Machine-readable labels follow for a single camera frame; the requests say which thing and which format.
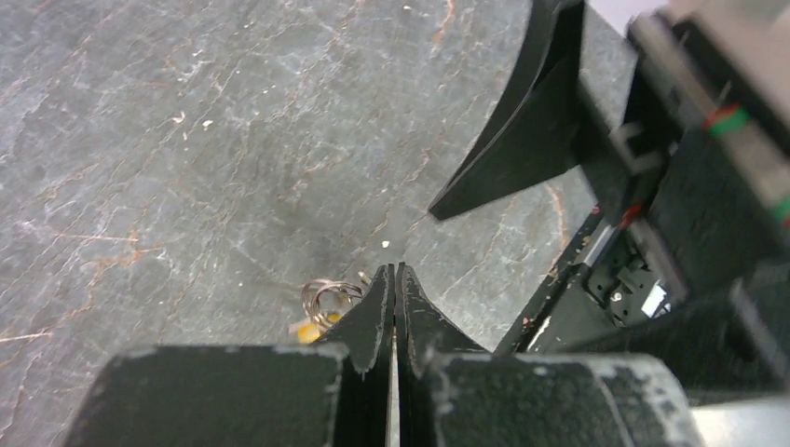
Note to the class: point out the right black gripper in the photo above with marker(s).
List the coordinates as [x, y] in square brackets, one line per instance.
[697, 172]

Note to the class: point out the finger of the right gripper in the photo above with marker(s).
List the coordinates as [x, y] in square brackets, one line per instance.
[527, 139]

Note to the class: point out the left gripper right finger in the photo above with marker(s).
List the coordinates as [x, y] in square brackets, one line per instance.
[455, 393]

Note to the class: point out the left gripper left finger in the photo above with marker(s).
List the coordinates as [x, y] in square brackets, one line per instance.
[332, 392]

